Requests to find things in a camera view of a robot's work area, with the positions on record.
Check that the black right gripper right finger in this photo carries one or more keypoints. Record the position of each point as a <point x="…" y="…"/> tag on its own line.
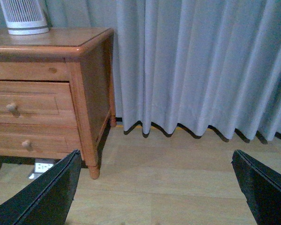
<point x="261" y="186"/>

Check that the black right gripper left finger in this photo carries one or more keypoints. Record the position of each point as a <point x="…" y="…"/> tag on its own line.
<point x="47" y="200"/>

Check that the wooden top drawer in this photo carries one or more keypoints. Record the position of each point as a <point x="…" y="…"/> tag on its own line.
<point x="36" y="103"/>

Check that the wooden drawer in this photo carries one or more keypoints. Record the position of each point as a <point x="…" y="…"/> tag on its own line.
<point x="36" y="141"/>
<point x="36" y="103"/>

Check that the wooden bottom drawer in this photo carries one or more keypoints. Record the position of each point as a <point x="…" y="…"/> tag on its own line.
<point x="36" y="141"/>

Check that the white power strip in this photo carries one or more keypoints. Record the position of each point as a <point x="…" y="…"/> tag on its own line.
<point x="41" y="166"/>

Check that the wooden nightstand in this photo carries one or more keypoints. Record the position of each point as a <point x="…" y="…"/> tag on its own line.
<point x="81" y="57"/>

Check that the grey curtain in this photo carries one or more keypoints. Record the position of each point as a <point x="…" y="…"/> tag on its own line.
<point x="198" y="63"/>

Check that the white air purifier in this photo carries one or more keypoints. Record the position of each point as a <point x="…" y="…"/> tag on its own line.
<point x="24" y="17"/>

